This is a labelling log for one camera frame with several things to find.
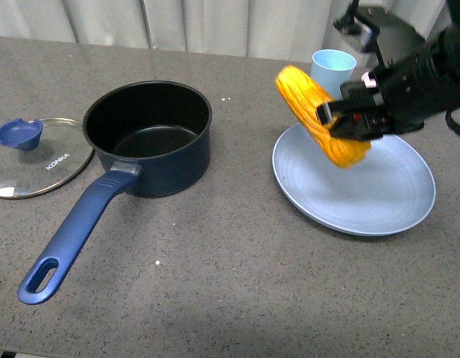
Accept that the white curtain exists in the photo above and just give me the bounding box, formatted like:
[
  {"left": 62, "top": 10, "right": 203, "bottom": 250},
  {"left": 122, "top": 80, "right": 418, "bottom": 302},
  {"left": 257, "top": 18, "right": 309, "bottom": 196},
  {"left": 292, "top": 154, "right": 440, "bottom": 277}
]
[{"left": 0, "top": 0, "right": 460, "bottom": 72}]

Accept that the light blue cup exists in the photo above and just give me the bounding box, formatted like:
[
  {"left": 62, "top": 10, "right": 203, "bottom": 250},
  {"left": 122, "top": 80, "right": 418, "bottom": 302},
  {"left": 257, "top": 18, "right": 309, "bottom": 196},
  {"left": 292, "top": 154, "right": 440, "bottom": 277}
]
[{"left": 310, "top": 49, "right": 357, "bottom": 100}]

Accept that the light blue plate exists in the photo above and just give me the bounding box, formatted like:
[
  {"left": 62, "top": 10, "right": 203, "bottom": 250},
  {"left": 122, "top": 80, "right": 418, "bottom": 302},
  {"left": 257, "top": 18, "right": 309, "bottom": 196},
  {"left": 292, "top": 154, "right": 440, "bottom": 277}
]
[{"left": 272, "top": 124, "right": 436, "bottom": 236}]

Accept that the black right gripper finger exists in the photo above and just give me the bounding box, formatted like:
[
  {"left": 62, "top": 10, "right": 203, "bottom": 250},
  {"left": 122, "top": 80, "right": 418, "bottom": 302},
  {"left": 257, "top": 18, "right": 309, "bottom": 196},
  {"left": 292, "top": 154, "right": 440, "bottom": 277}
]
[
  {"left": 328, "top": 111, "right": 396, "bottom": 141},
  {"left": 315, "top": 97, "right": 381, "bottom": 125}
]

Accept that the yellow corn cob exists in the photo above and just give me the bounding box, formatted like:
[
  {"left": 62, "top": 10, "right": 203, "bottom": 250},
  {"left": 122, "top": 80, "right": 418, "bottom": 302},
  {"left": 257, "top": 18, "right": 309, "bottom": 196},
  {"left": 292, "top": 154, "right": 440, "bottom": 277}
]
[{"left": 275, "top": 66, "right": 371, "bottom": 169}]

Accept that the glass lid blue knob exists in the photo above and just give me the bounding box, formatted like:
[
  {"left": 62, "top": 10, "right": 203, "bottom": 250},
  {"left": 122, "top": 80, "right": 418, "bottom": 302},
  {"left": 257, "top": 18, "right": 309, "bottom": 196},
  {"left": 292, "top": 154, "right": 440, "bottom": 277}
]
[{"left": 0, "top": 118, "right": 93, "bottom": 199}]

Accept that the dark blue saucepan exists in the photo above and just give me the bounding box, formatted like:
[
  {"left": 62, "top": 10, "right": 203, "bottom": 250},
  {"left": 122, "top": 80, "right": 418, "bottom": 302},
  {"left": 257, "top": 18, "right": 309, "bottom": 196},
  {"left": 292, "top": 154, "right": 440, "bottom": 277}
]
[{"left": 17, "top": 81, "right": 212, "bottom": 305}]

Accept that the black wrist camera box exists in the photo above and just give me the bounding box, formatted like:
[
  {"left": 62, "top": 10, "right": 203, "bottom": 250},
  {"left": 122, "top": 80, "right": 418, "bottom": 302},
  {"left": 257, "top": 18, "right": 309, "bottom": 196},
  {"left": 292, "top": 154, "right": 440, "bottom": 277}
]
[{"left": 333, "top": 1, "right": 425, "bottom": 68}]

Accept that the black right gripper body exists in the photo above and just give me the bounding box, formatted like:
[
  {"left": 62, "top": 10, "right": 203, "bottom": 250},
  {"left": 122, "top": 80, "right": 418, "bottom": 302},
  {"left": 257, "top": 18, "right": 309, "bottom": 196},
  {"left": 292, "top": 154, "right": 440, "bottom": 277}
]
[{"left": 341, "top": 44, "right": 459, "bottom": 134}]

